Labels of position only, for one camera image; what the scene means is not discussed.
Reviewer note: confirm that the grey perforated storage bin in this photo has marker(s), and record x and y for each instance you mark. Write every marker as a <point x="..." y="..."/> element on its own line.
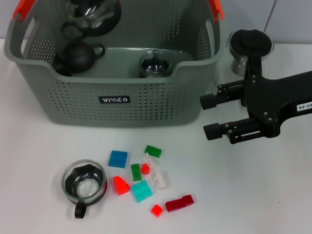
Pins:
<point x="122" y="102"/>

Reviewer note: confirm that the teal toy brick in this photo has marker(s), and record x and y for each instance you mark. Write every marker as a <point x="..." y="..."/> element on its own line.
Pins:
<point x="141" y="191"/>

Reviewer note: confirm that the dark red long brick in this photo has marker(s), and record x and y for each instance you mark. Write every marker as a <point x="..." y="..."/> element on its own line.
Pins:
<point x="179" y="203"/>

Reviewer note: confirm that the small orange-red square brick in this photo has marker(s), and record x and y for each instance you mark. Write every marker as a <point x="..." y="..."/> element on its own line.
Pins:
<point x="156" y="210"/>

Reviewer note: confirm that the blue toy brick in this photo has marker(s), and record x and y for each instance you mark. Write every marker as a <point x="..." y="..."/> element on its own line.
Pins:
<point x="118" y="159"/>

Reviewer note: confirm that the orange-red sloped toy brick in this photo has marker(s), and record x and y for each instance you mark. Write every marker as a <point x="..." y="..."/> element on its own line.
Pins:
<point x="120" y="186"/>

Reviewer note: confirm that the tiny red toy brick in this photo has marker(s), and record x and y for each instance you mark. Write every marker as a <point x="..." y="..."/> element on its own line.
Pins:
<point x="145" y="169"/>

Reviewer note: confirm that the glass jar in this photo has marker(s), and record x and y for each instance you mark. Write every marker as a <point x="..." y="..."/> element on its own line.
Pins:
<point x="84" y="190"/>

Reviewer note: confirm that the wide green toy brick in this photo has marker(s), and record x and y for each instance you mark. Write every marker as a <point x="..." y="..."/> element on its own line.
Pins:
<point x="153" y="151"/>

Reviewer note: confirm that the glass teacup black sleeve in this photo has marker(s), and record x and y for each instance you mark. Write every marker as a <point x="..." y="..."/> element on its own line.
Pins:
<point x="156" y="65"/>
<point x="109" y="24"/>

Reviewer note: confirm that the translucent white toy brick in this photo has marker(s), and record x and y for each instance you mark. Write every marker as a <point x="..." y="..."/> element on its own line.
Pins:
<point x="161" y="181"/>

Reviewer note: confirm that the narrow green toy brick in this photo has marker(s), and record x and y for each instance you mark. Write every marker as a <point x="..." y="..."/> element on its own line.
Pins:
<point x="136" y="172"/>

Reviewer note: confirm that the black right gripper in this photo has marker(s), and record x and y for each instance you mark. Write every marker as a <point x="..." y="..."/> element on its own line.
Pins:
<point x="268" y="102"/>

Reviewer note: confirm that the black clay teapot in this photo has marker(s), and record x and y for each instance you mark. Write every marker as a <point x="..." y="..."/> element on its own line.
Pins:
<point x="78" y="58"/>

